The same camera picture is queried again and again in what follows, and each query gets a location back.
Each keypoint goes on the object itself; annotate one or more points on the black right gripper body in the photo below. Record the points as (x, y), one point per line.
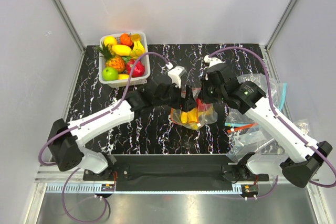
(210, 94)

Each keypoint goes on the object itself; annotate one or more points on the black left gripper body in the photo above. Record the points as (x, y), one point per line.
(173, 98)

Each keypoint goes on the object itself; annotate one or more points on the red apple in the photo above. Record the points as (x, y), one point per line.
(203, 106)

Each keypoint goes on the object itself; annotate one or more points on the yellow banana bunch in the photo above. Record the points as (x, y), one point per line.
(194, 116)

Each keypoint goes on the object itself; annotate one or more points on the clear bag orange zipper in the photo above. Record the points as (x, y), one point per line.
(176, 114)

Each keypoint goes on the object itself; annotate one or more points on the green apple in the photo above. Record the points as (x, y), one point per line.
(110, 74)

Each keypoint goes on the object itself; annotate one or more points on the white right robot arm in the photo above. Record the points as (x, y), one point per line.
(305, 154)

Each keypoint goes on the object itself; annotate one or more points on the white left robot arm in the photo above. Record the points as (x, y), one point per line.
(67, 141)

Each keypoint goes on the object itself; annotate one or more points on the clear bag red zipper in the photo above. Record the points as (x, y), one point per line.
(246, 139)

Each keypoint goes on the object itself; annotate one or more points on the white plastic fruit basket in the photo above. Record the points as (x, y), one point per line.
(145, 61)

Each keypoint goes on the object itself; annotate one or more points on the red dragon fruit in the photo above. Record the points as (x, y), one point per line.
(138, 71)

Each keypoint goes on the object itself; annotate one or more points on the small yellow mango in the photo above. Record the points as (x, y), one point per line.
(123, 77)

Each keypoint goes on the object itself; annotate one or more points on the yellow starfruit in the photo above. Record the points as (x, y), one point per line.
(137, 51)

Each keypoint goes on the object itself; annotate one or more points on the small pineapple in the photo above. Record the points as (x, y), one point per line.
(111, 59)

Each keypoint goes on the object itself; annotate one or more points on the orange tangerine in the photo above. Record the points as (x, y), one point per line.
(125, 39)

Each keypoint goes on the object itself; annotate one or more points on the yellow lemon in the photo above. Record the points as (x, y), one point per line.
(110, 41)

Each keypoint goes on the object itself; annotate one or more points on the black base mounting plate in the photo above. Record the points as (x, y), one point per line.
(184, 158)

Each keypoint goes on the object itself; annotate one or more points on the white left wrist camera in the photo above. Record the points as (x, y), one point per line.
(176, 74)

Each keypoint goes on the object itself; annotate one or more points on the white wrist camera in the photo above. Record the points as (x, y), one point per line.
(212, 63)
(176, 74)

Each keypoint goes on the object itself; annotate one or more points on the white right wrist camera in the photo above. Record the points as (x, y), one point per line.
(212, 63)

